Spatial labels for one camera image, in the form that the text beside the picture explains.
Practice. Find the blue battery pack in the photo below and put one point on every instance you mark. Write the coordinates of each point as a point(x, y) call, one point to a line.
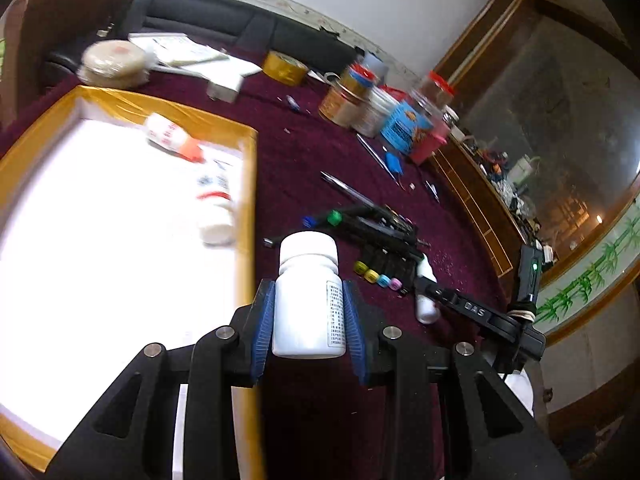
point(391, 163)

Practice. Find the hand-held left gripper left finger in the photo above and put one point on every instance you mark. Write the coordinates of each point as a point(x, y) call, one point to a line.
point(264, 330)

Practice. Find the small blue cap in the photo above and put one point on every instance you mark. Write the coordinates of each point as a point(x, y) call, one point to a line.
point(292, 103)

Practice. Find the clear plastic jar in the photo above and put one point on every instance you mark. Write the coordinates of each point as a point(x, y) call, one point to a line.
point(342, 105)

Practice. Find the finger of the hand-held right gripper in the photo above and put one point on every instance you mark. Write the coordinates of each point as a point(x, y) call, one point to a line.
point(465, 305)

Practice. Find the wooden framed glass cabinet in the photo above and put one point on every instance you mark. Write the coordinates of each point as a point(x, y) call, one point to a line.
point(480, 200)

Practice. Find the small white bottle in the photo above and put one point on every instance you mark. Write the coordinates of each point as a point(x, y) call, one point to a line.
point(427, 311)

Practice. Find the clear barrel ballpoint pen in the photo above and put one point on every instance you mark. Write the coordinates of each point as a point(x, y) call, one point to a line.
point(347, 189)

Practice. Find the yellow tape roll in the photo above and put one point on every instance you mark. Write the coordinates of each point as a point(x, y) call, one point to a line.
point(282, 67)

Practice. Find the white bottle orange cap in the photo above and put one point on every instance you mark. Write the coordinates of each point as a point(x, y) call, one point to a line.
point(167, 132)

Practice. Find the white paper sheets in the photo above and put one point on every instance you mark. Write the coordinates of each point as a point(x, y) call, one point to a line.
point(190, 52)

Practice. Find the brown chair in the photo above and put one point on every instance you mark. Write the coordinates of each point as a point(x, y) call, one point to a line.
point(65, 5)

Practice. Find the blue label clear jar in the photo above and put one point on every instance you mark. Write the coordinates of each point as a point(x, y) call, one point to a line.
point(402, 127)

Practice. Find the black leather sofa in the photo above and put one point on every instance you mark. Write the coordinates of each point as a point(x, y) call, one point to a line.
point(200, 15)

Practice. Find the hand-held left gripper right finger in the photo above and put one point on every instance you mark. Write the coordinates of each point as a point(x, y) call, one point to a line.
point(354, 330)

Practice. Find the small white carton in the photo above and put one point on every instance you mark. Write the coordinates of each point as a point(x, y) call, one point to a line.
point(225, 87)

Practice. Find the white cup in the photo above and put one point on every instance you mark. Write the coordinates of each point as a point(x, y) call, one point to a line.
point(520, 167)

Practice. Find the white pill bottle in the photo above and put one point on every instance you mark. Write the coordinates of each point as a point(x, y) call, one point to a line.
point(305, 300)

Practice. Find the white plastic jar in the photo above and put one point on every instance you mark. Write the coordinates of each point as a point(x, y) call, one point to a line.
point(372, 112)

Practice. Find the grey cup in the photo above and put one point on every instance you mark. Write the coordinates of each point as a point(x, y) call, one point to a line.
point(374, 64)

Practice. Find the white bottle red label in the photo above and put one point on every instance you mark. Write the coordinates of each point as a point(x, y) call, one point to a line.
point(215, 200)

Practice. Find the clutter of small parts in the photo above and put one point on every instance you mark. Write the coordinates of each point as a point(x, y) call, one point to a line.
point(505, 185)

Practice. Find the maroon velvet tablecloth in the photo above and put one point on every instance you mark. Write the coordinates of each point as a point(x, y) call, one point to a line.
point(300, 160)

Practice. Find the bamboo print panel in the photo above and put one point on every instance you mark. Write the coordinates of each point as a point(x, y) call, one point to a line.
point(590, 280)

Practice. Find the bagged round white roll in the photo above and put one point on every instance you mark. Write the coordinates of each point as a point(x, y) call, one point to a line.
point(112, 62)

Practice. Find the blue tape roll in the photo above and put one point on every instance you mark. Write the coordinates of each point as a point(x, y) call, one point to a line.
point(364, 76)

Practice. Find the metal nail clipper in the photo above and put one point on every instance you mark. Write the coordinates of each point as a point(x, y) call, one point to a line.
point(432, 191)

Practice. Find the pile of black markers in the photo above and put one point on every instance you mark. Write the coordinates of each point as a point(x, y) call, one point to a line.
point(380, 240)

